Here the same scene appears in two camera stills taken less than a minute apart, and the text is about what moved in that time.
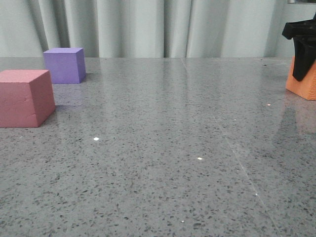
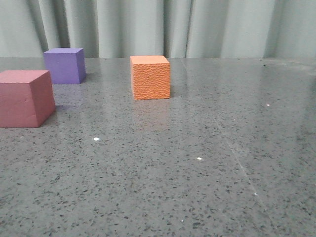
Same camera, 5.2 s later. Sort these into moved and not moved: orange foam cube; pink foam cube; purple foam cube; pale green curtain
Moved: orange foam cube
Not moved: pink foam cube; pale green curtain; purple foam cube
